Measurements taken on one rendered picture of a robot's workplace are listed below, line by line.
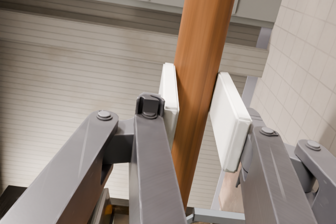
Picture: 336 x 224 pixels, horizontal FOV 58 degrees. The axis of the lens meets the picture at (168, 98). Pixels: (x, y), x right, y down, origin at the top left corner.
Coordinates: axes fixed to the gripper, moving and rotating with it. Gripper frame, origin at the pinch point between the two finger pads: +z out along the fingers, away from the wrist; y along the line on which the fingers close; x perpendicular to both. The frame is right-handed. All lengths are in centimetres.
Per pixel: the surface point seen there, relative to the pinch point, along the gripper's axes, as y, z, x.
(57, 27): -109, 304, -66
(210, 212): 31, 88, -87
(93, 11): -76, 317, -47
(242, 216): 45, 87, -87
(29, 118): -146, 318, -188
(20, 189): -82, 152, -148
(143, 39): -19, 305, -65
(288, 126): 118, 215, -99
